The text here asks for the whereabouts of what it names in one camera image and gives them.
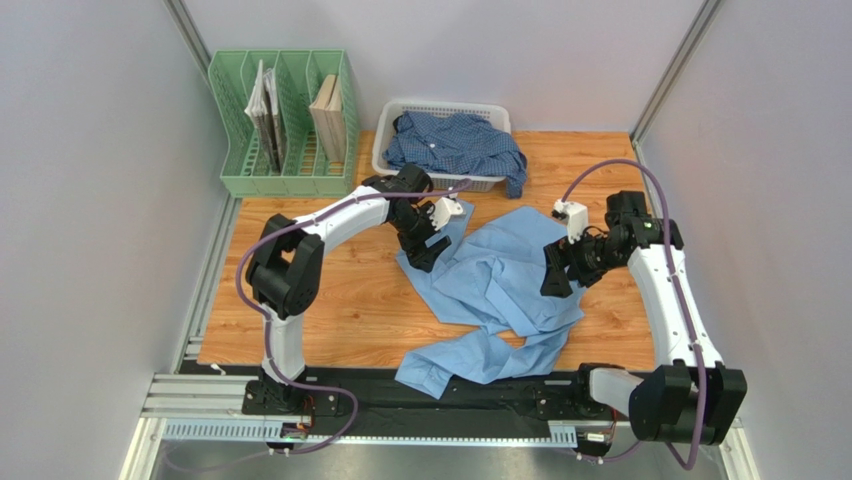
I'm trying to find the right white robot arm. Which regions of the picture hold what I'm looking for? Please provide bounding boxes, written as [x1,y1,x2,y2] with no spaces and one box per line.
[540,191,747,445]

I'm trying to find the dark blue checkered shirt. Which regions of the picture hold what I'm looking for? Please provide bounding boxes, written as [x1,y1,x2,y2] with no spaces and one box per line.
[382,111,528,199]

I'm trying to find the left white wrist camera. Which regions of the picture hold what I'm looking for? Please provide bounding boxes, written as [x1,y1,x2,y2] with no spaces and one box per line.
[428,197,465,231]

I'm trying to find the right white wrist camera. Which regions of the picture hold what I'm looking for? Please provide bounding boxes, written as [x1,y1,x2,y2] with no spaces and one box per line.
[551,200,589,244]

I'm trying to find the green file organizer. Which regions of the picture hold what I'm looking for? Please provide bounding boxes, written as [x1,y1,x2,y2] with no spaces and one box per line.
[208,49,361,198]

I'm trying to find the light blue long sleeve shirt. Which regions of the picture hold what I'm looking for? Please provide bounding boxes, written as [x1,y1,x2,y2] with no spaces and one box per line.
[395,203,586,399]

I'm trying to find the white plastic basket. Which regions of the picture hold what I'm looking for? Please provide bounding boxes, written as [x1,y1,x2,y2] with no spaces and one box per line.
[371,99,512,194]

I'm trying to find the beige books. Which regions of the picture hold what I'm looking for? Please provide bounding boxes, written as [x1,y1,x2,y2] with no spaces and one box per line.
[309,75,347,164]

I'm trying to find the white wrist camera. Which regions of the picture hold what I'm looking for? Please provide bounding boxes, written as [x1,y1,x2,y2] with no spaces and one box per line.
[428,197,465,231]
[551,200,589,244]

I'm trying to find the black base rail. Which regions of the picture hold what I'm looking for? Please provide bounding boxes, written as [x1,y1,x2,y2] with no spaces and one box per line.
[179,359,640,461]

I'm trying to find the grey magazines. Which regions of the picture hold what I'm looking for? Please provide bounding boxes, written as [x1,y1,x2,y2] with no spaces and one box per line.
[244,59,287,175]

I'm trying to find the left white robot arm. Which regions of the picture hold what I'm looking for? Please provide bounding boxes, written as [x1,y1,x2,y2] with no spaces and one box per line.
[236,166,471,415]

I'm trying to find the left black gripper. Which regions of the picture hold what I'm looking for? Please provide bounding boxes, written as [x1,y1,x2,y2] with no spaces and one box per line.
[390,202,452,275]

